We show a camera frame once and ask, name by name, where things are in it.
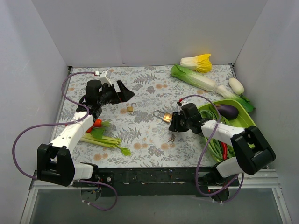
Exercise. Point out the silver key bunch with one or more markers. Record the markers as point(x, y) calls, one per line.
point(172, 138)

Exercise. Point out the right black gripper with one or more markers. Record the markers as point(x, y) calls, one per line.
point(177, 122)

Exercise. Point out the red chili pepper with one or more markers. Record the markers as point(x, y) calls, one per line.
point(224, 150)

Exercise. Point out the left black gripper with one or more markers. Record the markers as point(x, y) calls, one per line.
point(117, 92)

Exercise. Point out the green celery stalks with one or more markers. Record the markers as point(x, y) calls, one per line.
point(96, 136)

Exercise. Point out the large brass padlock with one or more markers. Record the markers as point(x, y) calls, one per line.
point(164, 116)

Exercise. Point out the green white napa cabbage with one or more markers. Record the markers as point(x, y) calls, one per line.
point(193, 78)

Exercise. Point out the white radish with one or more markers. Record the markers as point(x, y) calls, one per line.
point(236, 86)

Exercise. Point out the orange carrot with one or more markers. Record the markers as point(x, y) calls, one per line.
point(97, 124)

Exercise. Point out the small brass padlock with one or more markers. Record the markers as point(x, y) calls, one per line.
point(131, 108)

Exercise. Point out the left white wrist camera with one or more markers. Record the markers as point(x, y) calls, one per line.
point(104, 76)

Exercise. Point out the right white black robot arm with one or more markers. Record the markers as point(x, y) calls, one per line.
point(252, 150)

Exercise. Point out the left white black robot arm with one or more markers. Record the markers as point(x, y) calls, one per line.
point(54, 161)

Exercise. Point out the yellow white napa cabbage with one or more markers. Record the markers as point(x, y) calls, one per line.
point(199, 63)

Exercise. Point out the floral table mat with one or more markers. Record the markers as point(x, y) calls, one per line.
point(143, 134)

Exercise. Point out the black aluminium base frame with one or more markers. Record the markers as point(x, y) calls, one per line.
point(163, 182)

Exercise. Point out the green plastic basket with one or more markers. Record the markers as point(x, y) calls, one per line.
point(243, 120)

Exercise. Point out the green long beans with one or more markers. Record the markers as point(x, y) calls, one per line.
point(214, 146)

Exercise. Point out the purple eggplant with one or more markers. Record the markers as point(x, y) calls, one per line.
point(227, 111)

